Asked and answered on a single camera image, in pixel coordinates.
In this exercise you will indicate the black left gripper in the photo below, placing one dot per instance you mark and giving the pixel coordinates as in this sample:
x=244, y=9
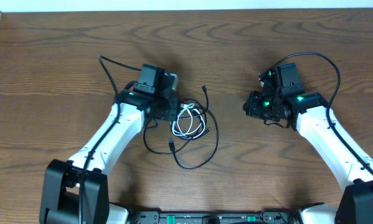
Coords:
x=174, y=112

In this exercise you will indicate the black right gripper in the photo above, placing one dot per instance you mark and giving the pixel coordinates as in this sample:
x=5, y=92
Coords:
x=252, y=108

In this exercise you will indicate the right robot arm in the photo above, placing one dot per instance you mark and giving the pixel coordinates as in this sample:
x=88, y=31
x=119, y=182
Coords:
x=352, y=167

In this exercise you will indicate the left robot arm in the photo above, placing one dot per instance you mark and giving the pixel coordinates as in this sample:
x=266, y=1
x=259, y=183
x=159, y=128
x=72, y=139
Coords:
x=76, y=190

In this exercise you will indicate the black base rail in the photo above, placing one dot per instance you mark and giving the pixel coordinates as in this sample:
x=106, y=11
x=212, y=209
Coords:
x=186, y=217

